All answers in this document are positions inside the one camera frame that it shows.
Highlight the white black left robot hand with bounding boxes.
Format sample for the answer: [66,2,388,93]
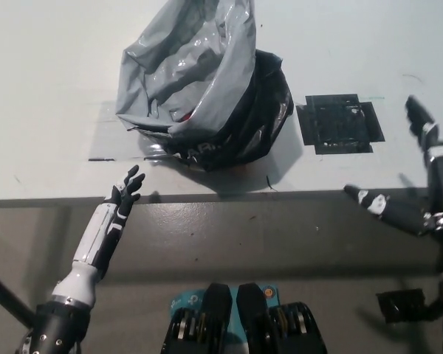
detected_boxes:
[72,164,147,280]

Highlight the black grey plastic bag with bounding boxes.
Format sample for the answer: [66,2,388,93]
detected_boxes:
[116,0,295,173]

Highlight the black table leg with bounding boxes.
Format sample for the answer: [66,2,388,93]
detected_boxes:
[0,265,36,327]

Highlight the teal tp-link box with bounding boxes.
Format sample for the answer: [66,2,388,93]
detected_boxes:
[169,283,281,354]

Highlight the black tape square marker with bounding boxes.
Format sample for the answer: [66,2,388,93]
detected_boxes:
[295,94,386,156]

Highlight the black robot body blocks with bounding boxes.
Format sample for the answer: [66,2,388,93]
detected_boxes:
[161,282,328,354]

